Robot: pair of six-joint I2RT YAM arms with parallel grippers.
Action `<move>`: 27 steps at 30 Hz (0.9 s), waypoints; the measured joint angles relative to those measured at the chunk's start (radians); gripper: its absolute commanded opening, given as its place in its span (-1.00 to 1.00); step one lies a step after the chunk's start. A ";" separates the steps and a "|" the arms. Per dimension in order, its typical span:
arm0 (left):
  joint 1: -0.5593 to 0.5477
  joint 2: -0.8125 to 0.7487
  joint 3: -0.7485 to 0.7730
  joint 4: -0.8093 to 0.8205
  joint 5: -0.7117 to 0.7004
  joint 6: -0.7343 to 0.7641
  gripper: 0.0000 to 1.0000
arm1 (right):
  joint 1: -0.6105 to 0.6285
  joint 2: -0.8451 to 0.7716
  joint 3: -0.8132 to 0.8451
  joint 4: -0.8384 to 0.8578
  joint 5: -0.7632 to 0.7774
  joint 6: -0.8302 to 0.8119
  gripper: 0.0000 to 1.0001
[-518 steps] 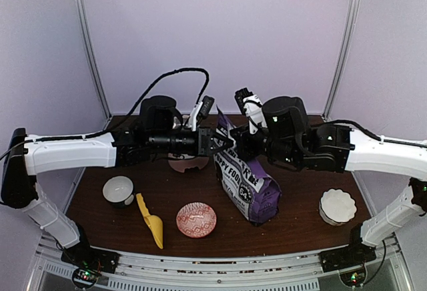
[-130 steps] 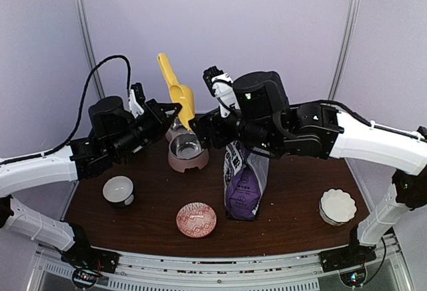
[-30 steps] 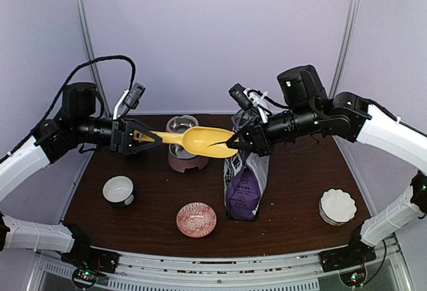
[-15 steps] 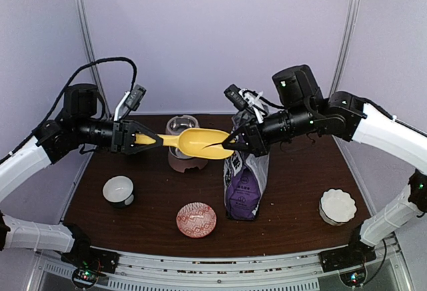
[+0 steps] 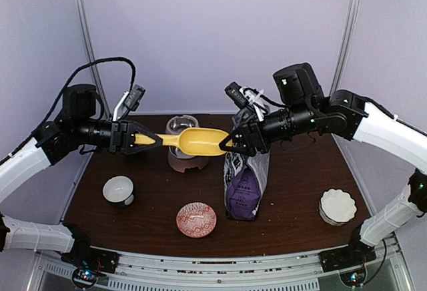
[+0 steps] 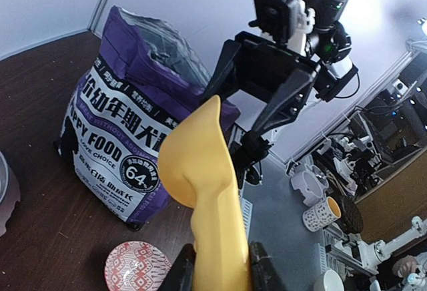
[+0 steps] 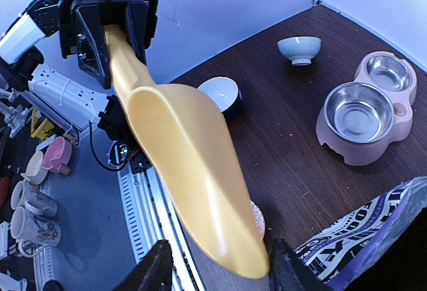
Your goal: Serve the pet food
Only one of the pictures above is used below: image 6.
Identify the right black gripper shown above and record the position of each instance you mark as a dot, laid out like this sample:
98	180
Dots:
270	73

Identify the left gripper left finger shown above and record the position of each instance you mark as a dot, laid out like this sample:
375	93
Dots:
180	275

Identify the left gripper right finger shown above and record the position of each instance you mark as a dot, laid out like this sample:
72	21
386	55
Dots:
264	275

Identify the yellow plastic scoop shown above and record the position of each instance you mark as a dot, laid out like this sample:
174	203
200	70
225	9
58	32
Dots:
196	169

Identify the purple puppy food bag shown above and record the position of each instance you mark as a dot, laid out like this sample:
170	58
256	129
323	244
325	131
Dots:
145	80

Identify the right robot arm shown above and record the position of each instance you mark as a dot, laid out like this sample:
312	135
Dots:
329	46

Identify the pink double pet feeder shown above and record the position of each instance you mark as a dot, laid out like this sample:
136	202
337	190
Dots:
10	193

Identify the red patterned ceramic dish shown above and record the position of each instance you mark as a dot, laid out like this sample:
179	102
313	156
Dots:
135	265

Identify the white scalloped ceramic bowl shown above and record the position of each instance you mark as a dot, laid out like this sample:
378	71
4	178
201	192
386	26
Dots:
329	281

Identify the white patterned yellow cup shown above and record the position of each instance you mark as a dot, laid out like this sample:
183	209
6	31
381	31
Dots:
321	214

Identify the black rubber wheel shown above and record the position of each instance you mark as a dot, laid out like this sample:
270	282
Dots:
351	221

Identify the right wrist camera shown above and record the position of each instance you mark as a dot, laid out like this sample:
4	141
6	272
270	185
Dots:
288	23

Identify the left aluminium frame post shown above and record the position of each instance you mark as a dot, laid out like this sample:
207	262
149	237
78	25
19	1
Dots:
103	0

